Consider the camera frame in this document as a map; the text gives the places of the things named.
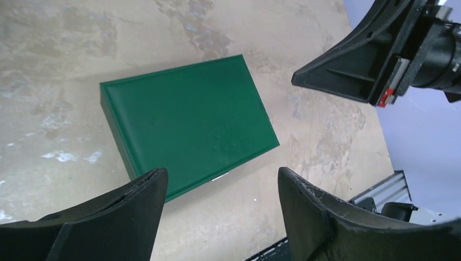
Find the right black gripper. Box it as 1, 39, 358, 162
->
291, 1, 460, 108

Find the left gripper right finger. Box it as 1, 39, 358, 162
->
278, 167, 460, 260

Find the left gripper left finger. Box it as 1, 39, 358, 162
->
1, 169, 169, 260

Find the green jewelry box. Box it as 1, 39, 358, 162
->
100, 55, 279, 201

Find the aluminium rail frame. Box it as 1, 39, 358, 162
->
349, 171, 454, 225

